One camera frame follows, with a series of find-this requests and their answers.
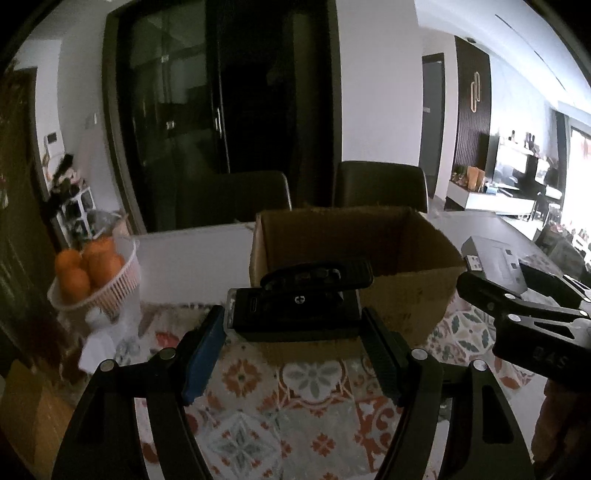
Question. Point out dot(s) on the black clip device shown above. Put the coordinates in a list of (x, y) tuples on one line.
[(295, 314)]

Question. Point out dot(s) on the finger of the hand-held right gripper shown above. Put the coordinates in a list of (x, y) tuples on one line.
[(498, 295), (549, 279)]

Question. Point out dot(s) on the brown cardboard box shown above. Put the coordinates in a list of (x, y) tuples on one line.
[(415, 300)]

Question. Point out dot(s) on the dark slatted wall panel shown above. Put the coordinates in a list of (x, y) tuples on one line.
[(466, 143)]

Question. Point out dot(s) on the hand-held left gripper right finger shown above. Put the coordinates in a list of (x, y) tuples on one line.
[(383, 362)]

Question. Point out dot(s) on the white fruit basket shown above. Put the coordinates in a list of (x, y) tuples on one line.
[(111, 288)]

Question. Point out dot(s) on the person's right forearm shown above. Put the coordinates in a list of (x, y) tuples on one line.
[(561, 429)]

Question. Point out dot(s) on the dark dining chair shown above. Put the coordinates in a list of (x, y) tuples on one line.
[(240, 198), (378, 184)]

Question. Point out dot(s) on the small white shelf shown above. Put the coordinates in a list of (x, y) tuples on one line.
[(81, 207)]

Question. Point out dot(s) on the orange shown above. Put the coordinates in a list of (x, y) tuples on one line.
[(75, 285), (67, 261), (107, 268), (98, 246)]

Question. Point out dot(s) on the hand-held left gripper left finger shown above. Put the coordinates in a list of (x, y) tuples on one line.
[(203, 357)]

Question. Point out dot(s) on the gold wall ornament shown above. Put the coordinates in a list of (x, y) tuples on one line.
[(476, 92)]

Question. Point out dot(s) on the small white box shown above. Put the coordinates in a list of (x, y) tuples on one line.
[(496, 261)]

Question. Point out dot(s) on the floral tissue pouch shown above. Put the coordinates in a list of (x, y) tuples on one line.
[(99, 344)]

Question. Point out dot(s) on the white sideboard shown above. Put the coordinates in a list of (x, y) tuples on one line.
[(471, 201)]

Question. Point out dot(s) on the grey interior door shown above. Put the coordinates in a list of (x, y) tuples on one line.
[(431, 129)]

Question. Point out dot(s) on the yellow woven box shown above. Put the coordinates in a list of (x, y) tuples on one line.
[(32, 415)]

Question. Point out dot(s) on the dark armchair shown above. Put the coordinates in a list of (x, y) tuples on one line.
[(561, 249)]

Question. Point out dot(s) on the brown paper bag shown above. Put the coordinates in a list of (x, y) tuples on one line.
[(475, 177)]

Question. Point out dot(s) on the patterned table runner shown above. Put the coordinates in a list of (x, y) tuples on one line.
[(304, 415)]

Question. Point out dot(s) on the small flower arrangement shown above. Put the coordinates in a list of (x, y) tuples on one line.
[(64, 177)]

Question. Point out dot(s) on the dark sliding glass door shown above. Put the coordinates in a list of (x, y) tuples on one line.
[(231, 92)]

